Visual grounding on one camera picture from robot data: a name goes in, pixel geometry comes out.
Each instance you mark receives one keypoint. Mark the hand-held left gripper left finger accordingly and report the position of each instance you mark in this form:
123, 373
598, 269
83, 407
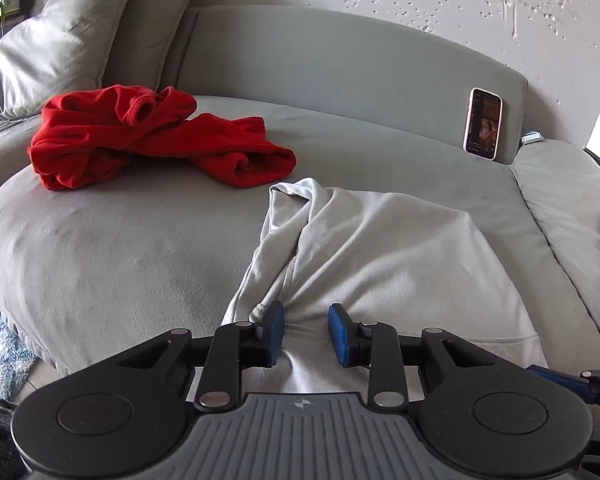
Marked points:
276, 332

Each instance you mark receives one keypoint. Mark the large grey-green pillow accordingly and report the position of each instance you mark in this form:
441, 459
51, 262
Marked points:
55, 55

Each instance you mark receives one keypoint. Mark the white charger plug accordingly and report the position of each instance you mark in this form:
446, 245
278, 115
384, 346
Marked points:
531, 137

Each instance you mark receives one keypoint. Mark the red fleece garment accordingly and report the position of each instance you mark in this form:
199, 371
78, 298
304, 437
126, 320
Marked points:
145, 135

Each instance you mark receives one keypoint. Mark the smartphone in white case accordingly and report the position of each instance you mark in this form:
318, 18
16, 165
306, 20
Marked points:
482, 122

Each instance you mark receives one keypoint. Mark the blue patterned rug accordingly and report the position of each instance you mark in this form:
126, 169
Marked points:
2, 350

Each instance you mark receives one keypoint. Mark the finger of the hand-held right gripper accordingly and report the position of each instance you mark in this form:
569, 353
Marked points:
560, 382

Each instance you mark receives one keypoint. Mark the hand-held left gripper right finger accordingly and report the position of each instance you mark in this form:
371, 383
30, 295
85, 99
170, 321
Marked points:
341, 335

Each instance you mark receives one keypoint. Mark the grey-green sofa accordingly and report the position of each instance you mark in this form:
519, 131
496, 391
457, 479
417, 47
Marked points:
130, 240

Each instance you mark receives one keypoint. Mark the white hoodie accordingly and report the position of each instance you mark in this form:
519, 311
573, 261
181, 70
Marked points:
380, 270

